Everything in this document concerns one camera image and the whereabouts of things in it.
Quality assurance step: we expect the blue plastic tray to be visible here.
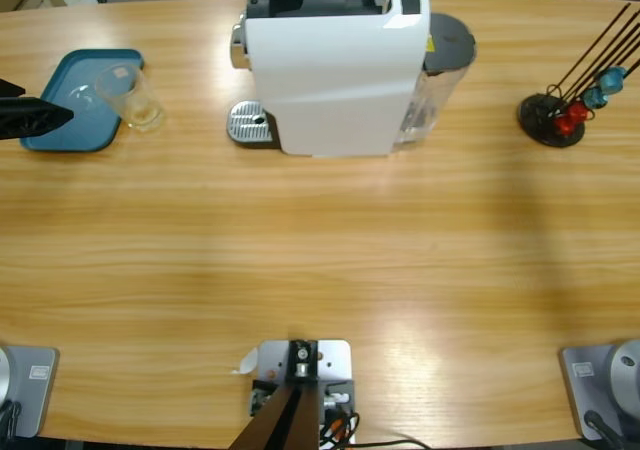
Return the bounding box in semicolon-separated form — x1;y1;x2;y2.
19;48;146;152

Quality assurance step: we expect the clear drinking glass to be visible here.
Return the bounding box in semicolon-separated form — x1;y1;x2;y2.
94;63;165;132

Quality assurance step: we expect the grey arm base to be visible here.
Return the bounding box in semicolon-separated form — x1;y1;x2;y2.
0;345;60;439
558;338;640;441

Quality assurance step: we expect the white capsule coffee machine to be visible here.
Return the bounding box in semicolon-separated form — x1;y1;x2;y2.
229;0;431;160

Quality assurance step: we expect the blue coffee capsule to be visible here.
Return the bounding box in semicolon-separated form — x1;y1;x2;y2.
599;66;629;95
582;87;610;111

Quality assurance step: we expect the white tape tab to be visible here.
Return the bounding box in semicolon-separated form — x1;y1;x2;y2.
230;347;260;376

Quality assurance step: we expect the clear water tank dark lid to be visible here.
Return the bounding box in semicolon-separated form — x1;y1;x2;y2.
393;12;477;145

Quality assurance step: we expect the black capsule holder with rods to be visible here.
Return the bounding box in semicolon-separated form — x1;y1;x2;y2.
517;2;640;149

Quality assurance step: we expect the black base cable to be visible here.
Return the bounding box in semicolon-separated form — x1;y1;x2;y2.
584;410;626;450
0;400;22;439

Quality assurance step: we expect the dark camera post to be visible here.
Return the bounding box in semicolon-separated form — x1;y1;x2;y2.
229;338;321;450

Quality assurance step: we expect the white camera mounting block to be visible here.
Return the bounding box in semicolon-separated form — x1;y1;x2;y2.
257;338;357;444

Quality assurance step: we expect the orange and black cable bundle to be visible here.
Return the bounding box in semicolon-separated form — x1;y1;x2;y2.
319;409;361;449

